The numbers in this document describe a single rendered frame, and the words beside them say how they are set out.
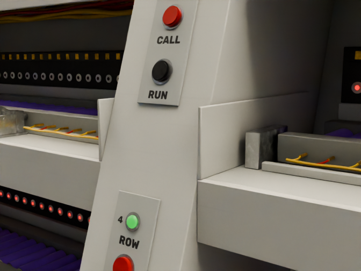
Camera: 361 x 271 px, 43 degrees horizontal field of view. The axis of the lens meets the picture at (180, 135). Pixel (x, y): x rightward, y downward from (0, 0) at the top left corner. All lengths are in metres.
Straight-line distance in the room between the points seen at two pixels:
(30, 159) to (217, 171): 0.19
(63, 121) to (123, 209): 0.17
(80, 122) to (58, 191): 0.08
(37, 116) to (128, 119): 0.19
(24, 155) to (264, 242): 0.25
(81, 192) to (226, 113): 0.15
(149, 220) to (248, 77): 0.13
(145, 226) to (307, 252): 0.12
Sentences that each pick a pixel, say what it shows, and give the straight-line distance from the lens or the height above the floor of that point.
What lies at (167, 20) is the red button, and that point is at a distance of 0.36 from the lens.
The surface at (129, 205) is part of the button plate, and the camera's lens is 0.35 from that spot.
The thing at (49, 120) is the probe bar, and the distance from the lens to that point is 0.51.
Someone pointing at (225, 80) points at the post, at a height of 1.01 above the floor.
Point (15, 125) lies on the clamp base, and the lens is 0.53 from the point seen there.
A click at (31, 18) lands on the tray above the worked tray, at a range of 0.74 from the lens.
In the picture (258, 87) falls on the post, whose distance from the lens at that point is 0.38.
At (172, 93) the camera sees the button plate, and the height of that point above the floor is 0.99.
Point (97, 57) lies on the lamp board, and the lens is 0.65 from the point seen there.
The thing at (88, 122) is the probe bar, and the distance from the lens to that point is 0.47.
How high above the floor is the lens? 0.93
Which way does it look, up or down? 5 degrees up
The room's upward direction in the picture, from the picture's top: 11 degrees clockwise
